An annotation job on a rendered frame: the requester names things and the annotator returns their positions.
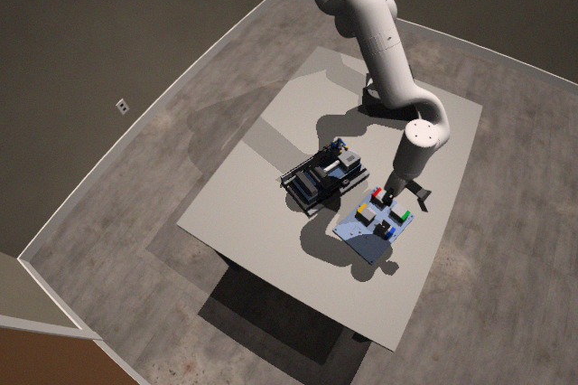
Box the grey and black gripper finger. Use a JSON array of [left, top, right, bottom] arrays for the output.
[[381, 187, 394, 207]]

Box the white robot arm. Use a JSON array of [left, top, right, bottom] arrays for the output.
[[314, 0, 450, 212]]

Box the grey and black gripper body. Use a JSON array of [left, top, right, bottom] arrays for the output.
[[384, 170, 410, 197]]

